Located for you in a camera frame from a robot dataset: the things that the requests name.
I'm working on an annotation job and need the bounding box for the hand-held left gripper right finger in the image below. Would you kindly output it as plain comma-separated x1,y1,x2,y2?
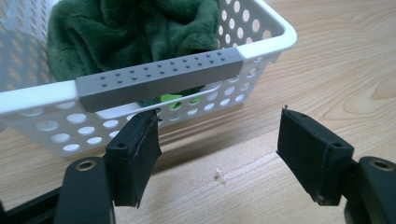
276,106,355,207

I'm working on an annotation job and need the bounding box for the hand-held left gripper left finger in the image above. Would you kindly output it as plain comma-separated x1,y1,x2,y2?
105,109,163,208

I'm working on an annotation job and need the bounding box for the white perforated plastic basket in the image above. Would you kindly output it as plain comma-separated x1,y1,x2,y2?
0,0,298,158

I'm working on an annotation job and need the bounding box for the dark green fleece cloth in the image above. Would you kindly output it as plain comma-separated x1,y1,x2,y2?
46,0,222,82

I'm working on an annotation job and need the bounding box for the bright green item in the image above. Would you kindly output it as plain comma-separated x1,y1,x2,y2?
160,93,202,110

